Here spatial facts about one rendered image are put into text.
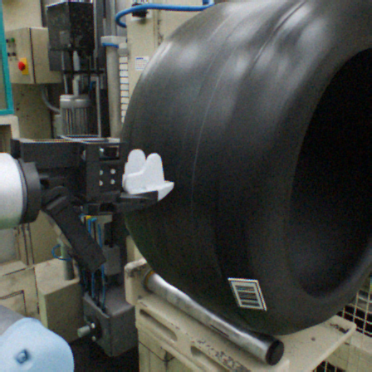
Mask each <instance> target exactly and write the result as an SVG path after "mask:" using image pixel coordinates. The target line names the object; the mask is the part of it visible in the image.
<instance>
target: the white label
mask: <svg viewBox="0 0 372 372"><path fill-rule="evenodd" d="M228 280H229V282H230V285H231V288H232V292H233V295H234V297H235V299H236V302H237V304H238V307H242V308H248V309H256V310H263V311H265V310H266V307H265V305H264V300H263V297H262V293H261V290H260V287H259V285H258V282H257V281H252V280H243V279H232V278H229V279H228Z"/></svg>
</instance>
